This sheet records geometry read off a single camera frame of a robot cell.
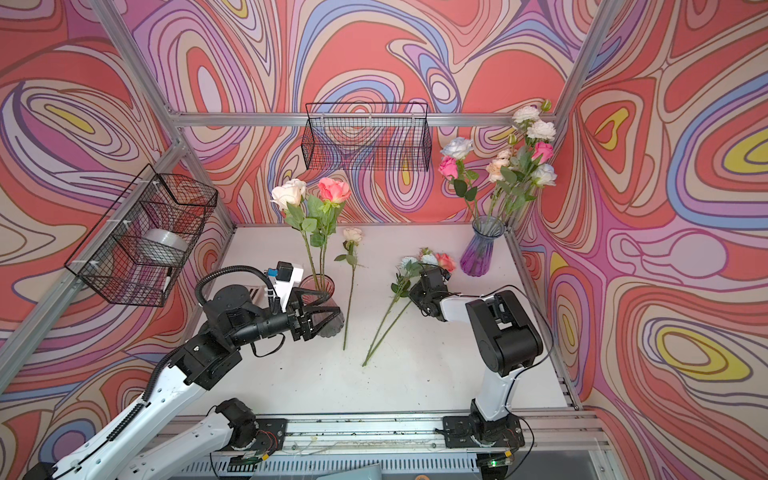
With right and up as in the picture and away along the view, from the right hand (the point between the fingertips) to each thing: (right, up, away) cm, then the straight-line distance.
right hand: (414, 297), depth 100 cm
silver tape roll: (-64, +19, -26) cm, 72 cm away
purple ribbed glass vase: (+20, +14, -4) cm, 25 cm away
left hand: (-20, +4, -38) cm, 43 cm away
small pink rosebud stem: (-23, +21, +11) cm, 33 cm away
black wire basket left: (-69, +16, -29) cm, 77 cm away
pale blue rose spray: (-1, +10, +1) cm, 10 cm away
